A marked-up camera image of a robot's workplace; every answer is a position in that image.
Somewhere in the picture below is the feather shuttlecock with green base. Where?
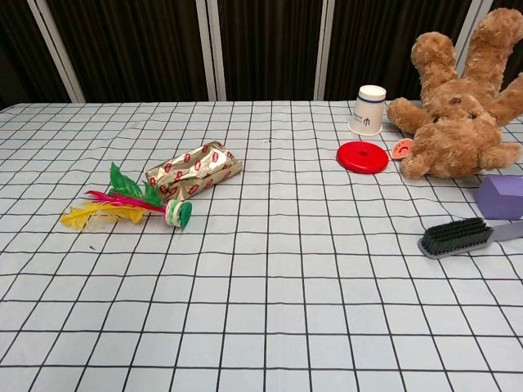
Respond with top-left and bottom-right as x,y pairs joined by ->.
60,162 -> 194,234

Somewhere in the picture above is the gold foil snack packet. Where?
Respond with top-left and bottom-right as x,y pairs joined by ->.
144,140 -> 244,200

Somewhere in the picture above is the checkered white tablecloth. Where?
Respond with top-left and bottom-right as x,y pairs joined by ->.
0,99 -> 523,392

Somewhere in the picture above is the red plastic disc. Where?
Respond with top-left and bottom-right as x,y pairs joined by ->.
336,141 -> 390,176

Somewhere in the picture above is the white paper cup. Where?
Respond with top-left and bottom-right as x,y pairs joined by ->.
346,84 -> 387,136

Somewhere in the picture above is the folding screen partition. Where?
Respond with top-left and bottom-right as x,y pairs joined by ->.
0,0 -> 523,111

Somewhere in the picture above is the grey brush with black bristles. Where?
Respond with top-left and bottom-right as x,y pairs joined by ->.
417,217 -> 523,260

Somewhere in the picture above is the brown teddy bear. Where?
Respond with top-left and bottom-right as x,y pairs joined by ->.
386,7 -> 523,180

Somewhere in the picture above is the purple foam block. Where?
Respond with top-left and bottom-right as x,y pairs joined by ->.
473,174 -> 523,221

